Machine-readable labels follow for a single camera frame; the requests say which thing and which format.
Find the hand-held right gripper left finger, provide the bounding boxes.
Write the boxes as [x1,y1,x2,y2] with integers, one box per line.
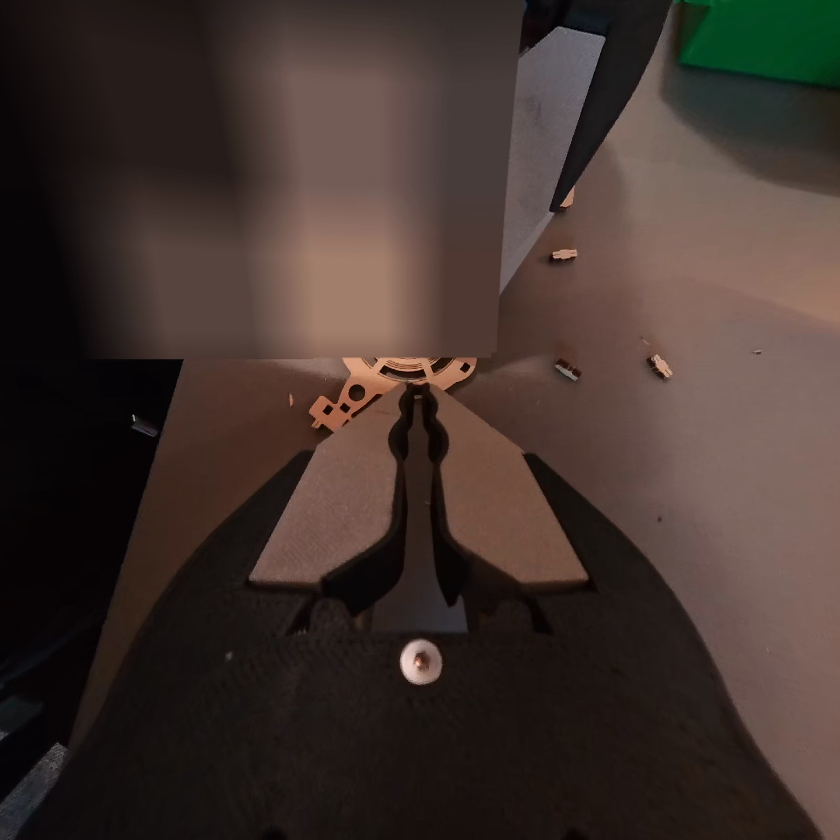
[248,386,414,619]

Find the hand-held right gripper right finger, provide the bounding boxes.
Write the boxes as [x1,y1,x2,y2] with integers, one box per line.
[422,385,589,609]

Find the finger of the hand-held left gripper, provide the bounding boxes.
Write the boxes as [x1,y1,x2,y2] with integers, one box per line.
[500,26,606,296]

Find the round wooden disc part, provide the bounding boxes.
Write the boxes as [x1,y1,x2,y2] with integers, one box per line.
[310,357,478,431]

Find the green corrugated box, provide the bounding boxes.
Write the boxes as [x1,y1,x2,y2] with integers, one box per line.
[679,0,840,87]

